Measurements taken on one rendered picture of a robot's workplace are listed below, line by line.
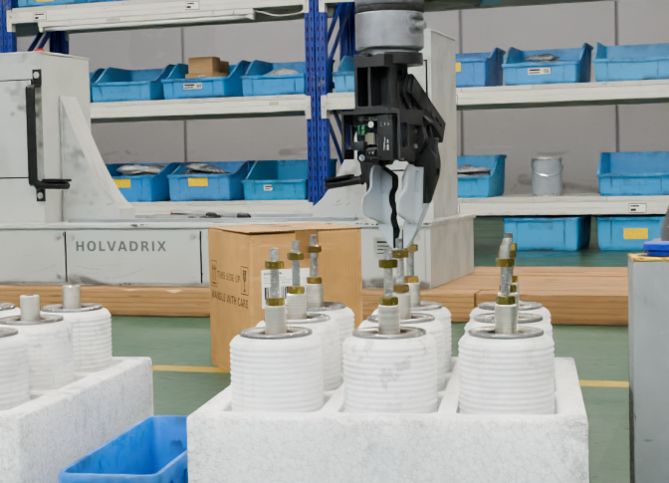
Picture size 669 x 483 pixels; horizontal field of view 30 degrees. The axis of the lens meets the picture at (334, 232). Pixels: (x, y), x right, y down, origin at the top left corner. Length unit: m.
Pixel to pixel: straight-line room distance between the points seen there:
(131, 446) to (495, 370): 0.48
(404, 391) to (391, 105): 0.31
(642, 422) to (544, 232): 4.62
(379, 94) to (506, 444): 0.40
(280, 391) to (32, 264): 2.72
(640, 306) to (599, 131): 8.32
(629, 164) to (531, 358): 5.27
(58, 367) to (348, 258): 1.14
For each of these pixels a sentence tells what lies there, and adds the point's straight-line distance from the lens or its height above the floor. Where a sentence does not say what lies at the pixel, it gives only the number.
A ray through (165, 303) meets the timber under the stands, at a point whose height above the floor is 0.04.
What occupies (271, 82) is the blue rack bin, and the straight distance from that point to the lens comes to 6.43.
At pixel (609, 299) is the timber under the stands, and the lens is 3.28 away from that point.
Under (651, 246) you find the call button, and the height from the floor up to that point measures 0.33.
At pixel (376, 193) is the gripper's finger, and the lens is 1.38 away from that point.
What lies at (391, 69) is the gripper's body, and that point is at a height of 0.52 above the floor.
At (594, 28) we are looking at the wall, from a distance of 9.79.
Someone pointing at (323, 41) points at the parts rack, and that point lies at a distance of 6.32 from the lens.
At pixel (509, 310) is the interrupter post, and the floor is 0.28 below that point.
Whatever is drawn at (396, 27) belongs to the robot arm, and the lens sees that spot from 1.34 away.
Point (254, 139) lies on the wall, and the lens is 10.46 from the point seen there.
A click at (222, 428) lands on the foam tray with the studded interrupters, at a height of 0.17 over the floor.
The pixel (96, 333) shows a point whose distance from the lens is 1.57.
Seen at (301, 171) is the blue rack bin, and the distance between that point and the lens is 6.89.
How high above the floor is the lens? 0.42
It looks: 3 degrees down
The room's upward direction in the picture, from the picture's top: 1 degrees counter-clockwise
